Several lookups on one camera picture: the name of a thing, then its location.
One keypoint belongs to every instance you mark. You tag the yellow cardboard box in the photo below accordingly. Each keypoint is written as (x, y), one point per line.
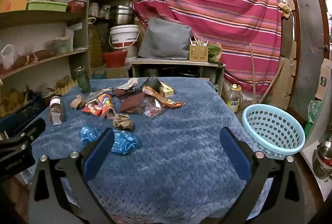
(167, 90)

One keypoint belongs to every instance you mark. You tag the red snack wrapper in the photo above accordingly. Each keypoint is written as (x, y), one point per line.
(105, 104)
(90, 109)

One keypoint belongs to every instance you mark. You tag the red striped hanging cloth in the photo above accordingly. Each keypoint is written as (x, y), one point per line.
(207, 6)

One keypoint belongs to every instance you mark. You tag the large dark brown wrapper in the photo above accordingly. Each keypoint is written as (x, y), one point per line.
(132, 103)

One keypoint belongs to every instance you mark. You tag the grey fabric bag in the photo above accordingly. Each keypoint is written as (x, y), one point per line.
(164, 39)

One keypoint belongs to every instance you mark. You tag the white plastic bucket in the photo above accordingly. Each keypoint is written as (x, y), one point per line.
(123, 34)

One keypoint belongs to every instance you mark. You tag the wooden stick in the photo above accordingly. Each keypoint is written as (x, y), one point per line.
(253, 71)

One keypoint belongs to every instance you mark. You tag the green plastic tray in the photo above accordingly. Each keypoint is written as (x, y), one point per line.
(46, 6)

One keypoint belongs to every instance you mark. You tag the orange snack wrapper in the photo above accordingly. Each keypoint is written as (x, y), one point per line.
(166, 102)

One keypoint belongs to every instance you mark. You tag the black and white patterned packet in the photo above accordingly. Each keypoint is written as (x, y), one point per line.
(92, 95)

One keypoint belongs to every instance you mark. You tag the pile of yellow potatoes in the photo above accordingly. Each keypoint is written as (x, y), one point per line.
(11, 102)

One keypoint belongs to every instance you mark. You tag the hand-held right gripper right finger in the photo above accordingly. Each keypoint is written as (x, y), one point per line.
(234, 154)

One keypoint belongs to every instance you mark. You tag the large cooking oil jug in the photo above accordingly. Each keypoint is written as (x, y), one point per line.
(95, 45)

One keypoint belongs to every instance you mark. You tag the red plastic basket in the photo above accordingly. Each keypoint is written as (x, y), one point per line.
(114, 59)

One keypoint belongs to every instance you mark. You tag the low wooden table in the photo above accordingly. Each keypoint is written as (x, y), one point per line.
(176, 61)

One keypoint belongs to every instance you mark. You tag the green leafy vegetable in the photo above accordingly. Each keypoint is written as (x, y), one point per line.
(214, 52)

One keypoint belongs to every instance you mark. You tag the yellow egg tray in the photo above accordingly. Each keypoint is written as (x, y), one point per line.
(64, 90)

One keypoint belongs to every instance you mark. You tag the white plastic bag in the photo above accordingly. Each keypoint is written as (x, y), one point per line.
(7, 58)

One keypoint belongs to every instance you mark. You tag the clear plastic container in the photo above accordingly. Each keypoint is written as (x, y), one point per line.
(59, 45)

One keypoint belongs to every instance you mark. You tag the stack of cardboard pieces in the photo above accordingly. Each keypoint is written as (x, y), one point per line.
(284, 81)

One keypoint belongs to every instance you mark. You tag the small red basket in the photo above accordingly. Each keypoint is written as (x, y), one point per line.
(76, 6)

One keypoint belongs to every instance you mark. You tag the steel cup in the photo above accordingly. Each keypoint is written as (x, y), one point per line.
(323, 156)

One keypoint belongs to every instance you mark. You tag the clear spice bottle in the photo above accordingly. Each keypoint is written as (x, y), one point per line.
(55, 109)

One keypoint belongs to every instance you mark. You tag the orange box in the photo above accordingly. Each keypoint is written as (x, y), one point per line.
(13, 4)

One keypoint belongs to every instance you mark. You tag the small brown paper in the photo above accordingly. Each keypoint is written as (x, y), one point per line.
(77, 102)

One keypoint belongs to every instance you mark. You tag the green plastic bag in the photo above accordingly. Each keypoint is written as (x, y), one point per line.
(313, 112)

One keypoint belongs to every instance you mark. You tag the white cloth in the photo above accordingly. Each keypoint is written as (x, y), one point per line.
(128, 83)

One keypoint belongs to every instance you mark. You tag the wooden framed door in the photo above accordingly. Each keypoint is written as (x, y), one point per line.
(308, 45)

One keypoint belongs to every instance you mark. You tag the brown paper ball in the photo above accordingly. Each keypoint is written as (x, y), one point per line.
(123, 121)

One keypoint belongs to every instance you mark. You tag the sweet potato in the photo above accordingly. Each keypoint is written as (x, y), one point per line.
(20, 61)
(42, 54)

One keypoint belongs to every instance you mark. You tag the steel pot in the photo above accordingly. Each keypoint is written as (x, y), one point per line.
(122, 15)

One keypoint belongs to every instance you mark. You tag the green glass jar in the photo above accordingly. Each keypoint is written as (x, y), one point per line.
(83, 81)

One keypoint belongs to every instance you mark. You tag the small clear plastic tub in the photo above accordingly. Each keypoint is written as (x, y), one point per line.
(46, 96)

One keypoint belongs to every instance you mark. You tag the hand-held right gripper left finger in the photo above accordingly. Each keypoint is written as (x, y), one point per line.
(98, 154)

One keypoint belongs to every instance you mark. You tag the yellow utensil holder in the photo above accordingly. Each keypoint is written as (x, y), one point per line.
(198, 54)

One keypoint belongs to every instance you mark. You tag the yellow label oil bottle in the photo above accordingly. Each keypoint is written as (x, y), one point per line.
(233, 99)

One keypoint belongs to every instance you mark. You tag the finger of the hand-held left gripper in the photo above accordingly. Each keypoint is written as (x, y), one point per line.
(33, 128)

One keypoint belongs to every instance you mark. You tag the dark grey pouch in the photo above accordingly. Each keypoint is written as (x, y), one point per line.
(153, 82)

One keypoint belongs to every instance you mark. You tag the blue plastic bag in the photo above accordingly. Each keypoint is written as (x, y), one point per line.
(124, 144)

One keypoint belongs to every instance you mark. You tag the light blue plastic basket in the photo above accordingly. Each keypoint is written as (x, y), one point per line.
(275, 130)

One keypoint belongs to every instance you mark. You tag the dark blue plastic crate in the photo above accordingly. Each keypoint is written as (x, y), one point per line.
(23, 115)

